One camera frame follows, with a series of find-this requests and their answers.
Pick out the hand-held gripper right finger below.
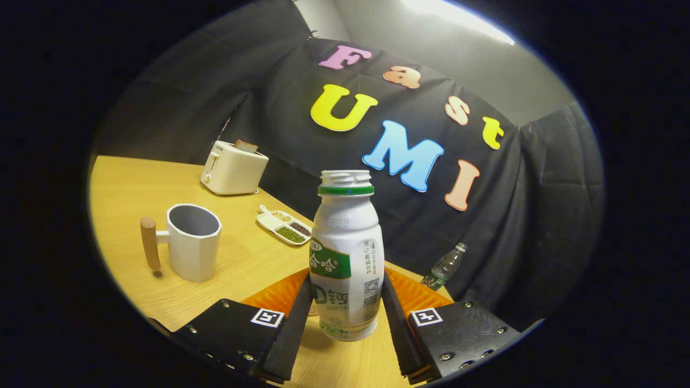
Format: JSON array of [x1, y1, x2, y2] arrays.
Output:
[[381, 267, 522, 385]]

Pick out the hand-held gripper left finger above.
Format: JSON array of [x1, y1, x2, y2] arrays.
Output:
[[170, 268, 314, 385]]

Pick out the white juice bottle green label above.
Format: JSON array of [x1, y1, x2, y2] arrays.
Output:
[[308, 170, 385, 342]]

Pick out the white cup wooden handle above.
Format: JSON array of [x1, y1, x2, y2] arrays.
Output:
[[140, 203, 223, 283]]

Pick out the clear plastic water bottle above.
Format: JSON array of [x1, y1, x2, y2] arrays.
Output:
[[420, 242, 468, 292]]

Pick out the white divided bean dish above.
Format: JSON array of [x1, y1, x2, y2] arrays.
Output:
[[257, 205, 313, 246]]

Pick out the cream toaster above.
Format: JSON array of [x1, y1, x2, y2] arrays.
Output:
[[201, 140, 270, 196]]

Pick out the wooden table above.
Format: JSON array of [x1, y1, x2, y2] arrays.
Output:
[[88, 155, 456, 388]]

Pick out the black backdrop cloth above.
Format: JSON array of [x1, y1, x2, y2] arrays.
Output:
[[94, 0, 605, 329]]

